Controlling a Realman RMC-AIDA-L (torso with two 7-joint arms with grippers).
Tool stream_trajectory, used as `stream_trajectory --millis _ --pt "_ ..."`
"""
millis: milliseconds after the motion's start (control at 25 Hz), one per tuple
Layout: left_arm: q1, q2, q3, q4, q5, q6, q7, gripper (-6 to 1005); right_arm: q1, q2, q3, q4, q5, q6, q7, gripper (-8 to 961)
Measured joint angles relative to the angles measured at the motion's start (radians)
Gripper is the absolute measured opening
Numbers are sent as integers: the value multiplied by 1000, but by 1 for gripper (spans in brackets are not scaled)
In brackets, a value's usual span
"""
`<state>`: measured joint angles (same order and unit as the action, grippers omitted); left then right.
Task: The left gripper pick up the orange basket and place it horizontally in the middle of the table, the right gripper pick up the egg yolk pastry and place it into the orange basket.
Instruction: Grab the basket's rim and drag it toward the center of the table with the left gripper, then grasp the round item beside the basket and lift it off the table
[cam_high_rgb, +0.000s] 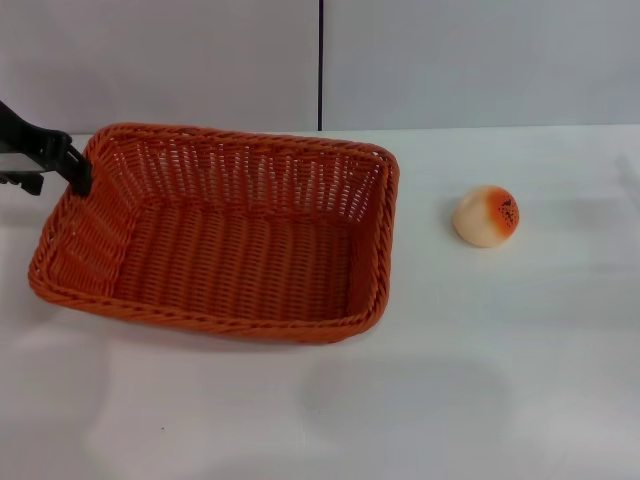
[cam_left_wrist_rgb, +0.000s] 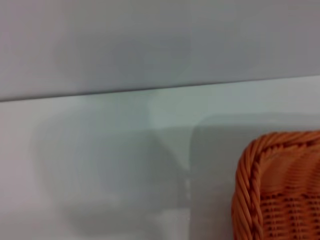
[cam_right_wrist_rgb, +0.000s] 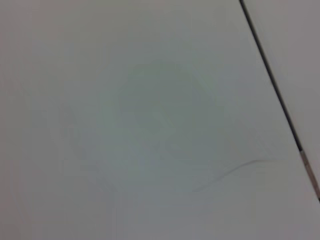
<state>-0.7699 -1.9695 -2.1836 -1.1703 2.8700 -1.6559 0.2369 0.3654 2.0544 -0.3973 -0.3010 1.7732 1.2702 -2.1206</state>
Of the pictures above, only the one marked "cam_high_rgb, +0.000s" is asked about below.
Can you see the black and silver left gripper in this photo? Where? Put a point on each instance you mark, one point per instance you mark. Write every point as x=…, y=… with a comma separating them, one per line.
x=30, y=145

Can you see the orange woven plastic basket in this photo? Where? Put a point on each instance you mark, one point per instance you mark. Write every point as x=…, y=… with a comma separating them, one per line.
x=225, y=260

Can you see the peach-coloured round fruit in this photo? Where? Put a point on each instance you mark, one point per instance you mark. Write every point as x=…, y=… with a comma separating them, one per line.
x=480, y=220

